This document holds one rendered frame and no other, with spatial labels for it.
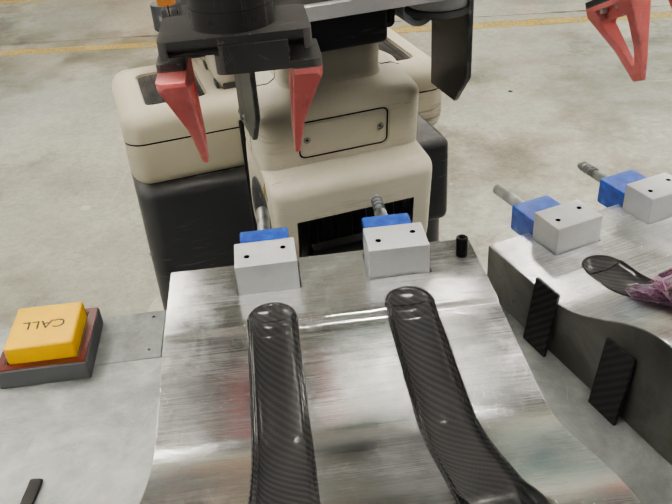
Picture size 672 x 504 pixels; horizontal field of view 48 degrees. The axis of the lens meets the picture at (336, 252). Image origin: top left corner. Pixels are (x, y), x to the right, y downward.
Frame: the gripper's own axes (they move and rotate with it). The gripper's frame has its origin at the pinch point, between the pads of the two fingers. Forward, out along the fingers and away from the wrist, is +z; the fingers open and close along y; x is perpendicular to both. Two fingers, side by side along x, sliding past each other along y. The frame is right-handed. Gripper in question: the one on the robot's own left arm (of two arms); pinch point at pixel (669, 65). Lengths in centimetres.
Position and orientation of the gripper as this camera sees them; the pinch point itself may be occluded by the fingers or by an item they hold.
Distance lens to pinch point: 77.2
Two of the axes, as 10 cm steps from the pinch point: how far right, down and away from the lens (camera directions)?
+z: 2.0, 9.7, 1.4
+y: 9.4, -2.3, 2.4
